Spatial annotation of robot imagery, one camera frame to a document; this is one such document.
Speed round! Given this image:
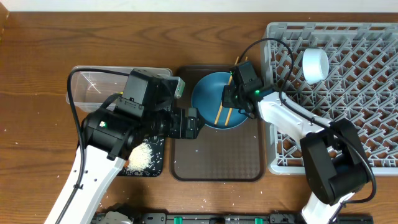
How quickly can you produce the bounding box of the wooden chopstick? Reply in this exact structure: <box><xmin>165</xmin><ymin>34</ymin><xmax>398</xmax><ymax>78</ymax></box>
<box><xmin>214</xmin><ymin>56</ymin><xmax>239</xmax><ymax>125</ymax></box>
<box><xmin>224</xmin><ymin>56</ymin><xmax>240</xmax><ymax>126</ymax></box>

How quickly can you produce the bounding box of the dark blue plate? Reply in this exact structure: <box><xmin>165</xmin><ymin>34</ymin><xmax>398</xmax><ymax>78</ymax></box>
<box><xmin>191</xmin><ymin>72</ymin><xmax>247</xmax><ymax>129</ymax></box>

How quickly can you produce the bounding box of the light blue bowl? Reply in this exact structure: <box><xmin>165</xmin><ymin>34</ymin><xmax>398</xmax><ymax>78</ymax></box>
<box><xmin>302</xmin><ymin>49</ymin><xmax>329</xmax><ymax>85</ymax></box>

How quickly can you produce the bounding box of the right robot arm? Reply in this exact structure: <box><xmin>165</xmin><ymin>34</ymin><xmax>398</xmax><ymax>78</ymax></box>
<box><xmin>222</xmin><ymin>61</ymin><xmax>376</xmax><ymax>223</ymax></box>

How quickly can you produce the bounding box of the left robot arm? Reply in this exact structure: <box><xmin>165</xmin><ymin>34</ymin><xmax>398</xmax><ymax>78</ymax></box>
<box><xmin>46</xmin><ymin>67</ymin><xmax>205</xmax><ymax>223</ymax></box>

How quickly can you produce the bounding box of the grey dishwasher rack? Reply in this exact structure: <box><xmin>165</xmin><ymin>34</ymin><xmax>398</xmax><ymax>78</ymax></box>
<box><xmin>261</xmin><ymin>22</ymin><xmax>397</xmax><ymax>176</ymax></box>

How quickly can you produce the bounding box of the black tray bin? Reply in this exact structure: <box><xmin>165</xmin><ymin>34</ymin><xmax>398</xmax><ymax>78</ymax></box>
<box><xmin>116</xmin><ymin>135</ymin><xmax>166</xmax><ymax>177</ymax></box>

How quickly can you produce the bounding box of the brown plastic serving tray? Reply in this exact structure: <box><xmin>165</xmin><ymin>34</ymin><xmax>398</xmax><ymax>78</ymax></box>
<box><xmin>170</xmin><ymin>65</ymin><xmax>265</xmax><ymax>182</ymax></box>

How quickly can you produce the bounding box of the spilled white rice pile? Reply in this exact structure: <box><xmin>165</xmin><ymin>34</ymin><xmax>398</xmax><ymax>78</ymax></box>
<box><xmin>126</xmin><ymin>136</ymin><xmax>165</xmax><ymax>175</ymax></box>

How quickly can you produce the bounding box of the clear plastic bin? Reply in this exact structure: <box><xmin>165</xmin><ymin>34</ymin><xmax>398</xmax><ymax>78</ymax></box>
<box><xmin>71</xmin><ymin>66</ymin><xmax>172</xmax><ymax>113</ymax></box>

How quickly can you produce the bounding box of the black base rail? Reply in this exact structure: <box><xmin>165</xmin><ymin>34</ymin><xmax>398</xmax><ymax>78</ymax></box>
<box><xmin>90</xmin><ymin>203</ymin><xmax>374</xmax><ymax>224</ymax></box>

